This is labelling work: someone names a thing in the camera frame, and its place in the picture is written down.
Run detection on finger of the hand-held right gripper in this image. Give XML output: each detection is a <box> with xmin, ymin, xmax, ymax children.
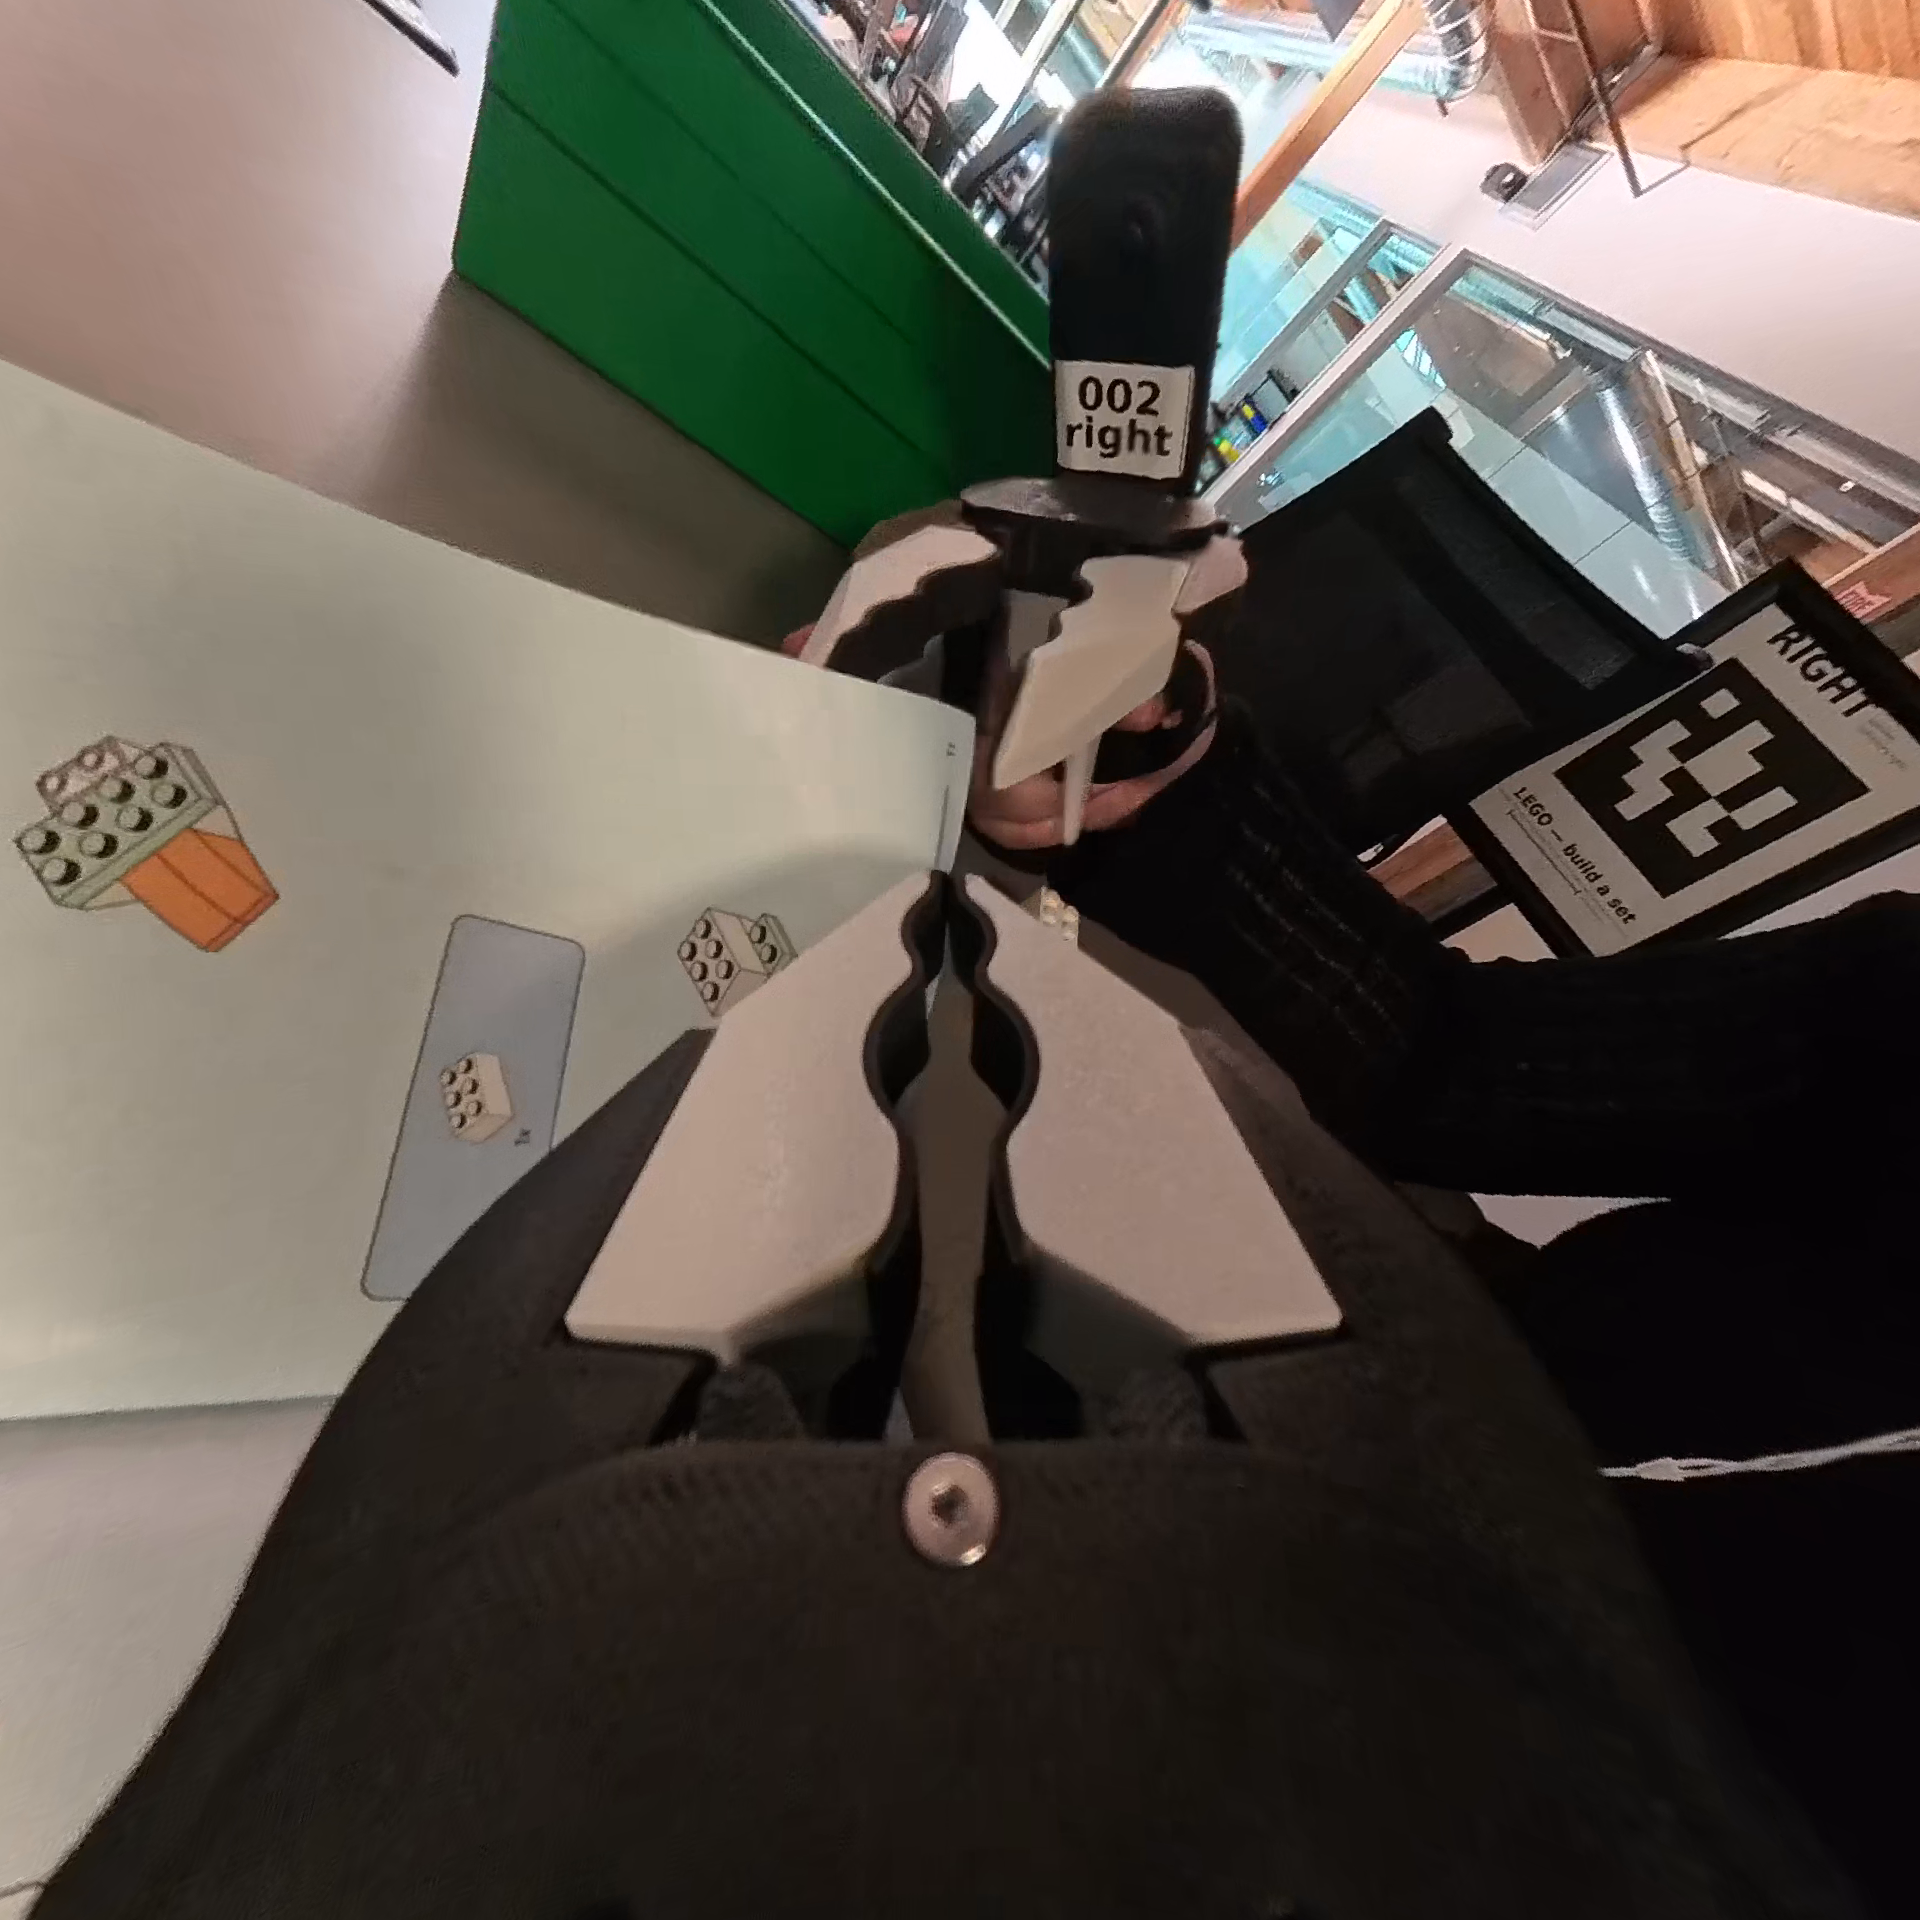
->
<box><xmin>990</xmin><ymin>542</ymin><xmax>1251</xmax><ymax>790</ymax></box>
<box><xmin>793</xmin><ymin>513</ymin><xmax>1038</xmax><ymax>689</ymax></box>

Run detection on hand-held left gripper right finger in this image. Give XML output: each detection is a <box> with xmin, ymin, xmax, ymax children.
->
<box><xmin>958</xmin><ymin>873</ymin><xmax>1343</xmax><ymax>1356</ymax></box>

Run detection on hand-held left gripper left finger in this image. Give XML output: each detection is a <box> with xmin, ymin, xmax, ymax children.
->
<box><xmin>564</xmin><ymin>873</ymin><xmax>943</xmax><ymax>1363</ymax></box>

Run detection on lego instruction booklet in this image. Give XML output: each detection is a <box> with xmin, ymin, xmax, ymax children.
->
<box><xmin>0</xmin><ymin>359</ymin><xmax>981</xmax><ymax>1420</ymax></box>

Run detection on person's right forearm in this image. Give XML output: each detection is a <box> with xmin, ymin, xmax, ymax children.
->
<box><xmin>1048</xmin><ymin>706</ymin><xmax>1920</xmax><ymax>1205</ymax></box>

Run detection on person's right hand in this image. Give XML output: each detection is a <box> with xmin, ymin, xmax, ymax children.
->
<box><xmin>960</xmin><ymin>682</ymin><xmax>1203</xmax><ymax>859</ymax></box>

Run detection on green plastic bin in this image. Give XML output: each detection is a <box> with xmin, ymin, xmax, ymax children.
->
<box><xmin>453</xmin><ymin>0</ymin><xmax>1054</xmax><ymax>560</ymax></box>

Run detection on black framed marker sign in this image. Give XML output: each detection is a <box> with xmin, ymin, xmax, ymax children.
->
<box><xmin>1446</xmin><ymin>560</ymin><xmax>1920</xmax><ymax>963</ymax></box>

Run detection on thin white cable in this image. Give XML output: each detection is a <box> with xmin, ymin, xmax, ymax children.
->
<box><xmin>1598</xmin><ymin>1426</ymin><xmax>1920</xmax><ymax>1490</ymax></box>

